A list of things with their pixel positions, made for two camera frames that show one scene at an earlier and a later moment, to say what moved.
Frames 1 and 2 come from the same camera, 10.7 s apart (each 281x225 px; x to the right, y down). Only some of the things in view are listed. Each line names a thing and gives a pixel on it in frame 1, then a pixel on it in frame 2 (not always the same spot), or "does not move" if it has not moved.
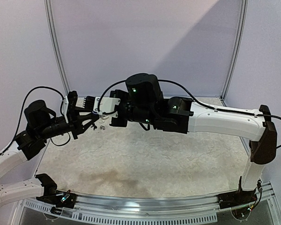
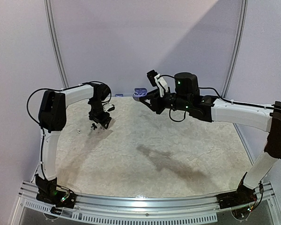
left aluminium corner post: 52,33 does not move
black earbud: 94,126 does not move
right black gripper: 117,112 -> 160,102
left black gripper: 73,123 -> 103,120
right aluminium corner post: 236,51 does not move
